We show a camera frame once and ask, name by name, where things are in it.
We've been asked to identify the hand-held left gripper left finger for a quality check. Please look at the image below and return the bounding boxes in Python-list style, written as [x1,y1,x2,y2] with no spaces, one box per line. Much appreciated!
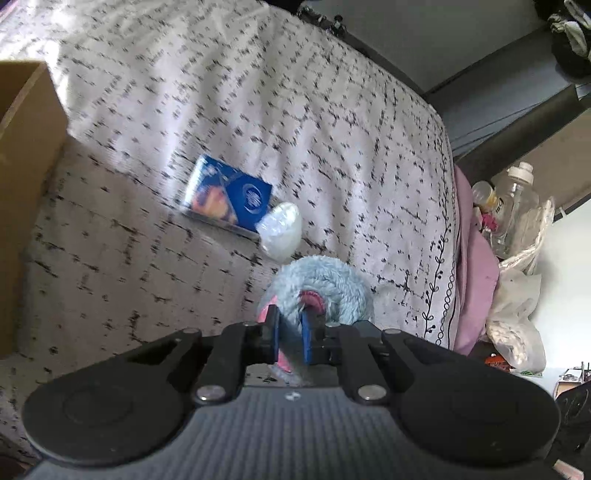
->
[115,307,281,407]

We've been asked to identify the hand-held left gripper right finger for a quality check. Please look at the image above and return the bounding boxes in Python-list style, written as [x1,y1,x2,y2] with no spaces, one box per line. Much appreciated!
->
[300,311,462,407]

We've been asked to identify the grey-blue plush toy pink ears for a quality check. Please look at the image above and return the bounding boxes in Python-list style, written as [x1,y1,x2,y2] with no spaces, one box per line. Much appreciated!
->
[255,256,371,386]

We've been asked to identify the brown cardboard box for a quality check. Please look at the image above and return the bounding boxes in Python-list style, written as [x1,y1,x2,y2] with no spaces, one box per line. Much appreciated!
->
[0,60,70,360]

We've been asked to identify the white plastic pouch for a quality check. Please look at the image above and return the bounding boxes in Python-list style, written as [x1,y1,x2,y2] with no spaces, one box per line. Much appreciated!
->
[255,202,304,260]

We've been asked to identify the blue printed packet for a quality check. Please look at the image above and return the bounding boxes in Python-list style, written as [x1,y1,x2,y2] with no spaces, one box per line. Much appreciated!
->
[179,154,273,238]

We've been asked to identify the pink bedsheet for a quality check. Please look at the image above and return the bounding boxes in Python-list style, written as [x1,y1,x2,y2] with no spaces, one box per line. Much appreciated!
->
[450,164,502,356]

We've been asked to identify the white plastic bag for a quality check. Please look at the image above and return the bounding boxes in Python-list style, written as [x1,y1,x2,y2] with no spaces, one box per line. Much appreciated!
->
[485,196,557,374]

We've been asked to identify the small jar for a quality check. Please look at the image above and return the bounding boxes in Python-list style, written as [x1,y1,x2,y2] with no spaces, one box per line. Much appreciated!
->
[471,181,502,210]

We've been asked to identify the clear bottle white cap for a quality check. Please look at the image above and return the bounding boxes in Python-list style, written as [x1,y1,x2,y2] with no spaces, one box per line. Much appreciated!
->
[489,161,541,259]

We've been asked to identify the white black-patterned blanket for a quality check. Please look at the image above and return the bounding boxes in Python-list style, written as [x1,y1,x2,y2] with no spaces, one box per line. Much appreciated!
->
[0,0,462,467]

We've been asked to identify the black device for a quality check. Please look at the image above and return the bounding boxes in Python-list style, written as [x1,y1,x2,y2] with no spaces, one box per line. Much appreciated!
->
[298,0,347,35]

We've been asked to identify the pile of dark clothes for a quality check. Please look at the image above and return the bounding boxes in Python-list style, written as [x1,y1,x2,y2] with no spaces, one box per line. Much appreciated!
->
[547,0,591,81]

